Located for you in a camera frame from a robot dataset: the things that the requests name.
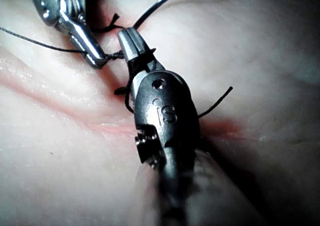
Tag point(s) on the right arm needle driver jaw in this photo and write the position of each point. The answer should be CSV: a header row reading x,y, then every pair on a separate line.
x,y
140,41
126,44

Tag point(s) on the left arm needle driver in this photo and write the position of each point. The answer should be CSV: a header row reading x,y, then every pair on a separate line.
x,y
53,3

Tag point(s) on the right arm needle driver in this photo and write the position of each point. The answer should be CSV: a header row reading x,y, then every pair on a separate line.
x,y
165,110

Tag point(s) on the left arm needle driver jaw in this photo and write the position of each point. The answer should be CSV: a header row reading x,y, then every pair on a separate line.
x,y
86,55
86,39

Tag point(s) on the black thread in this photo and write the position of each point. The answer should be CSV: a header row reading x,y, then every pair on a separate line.
x,y
115,56

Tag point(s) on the curved needle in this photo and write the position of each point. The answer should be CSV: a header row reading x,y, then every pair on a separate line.
x,y
153,7

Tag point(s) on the dark right arm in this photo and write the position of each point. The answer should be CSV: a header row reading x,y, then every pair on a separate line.
x,y
200,198

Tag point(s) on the black stitching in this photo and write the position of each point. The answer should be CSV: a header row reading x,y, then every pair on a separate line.
x,y
119,91

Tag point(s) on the tissue pad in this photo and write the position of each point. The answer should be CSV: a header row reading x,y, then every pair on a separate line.
x,y
75,161

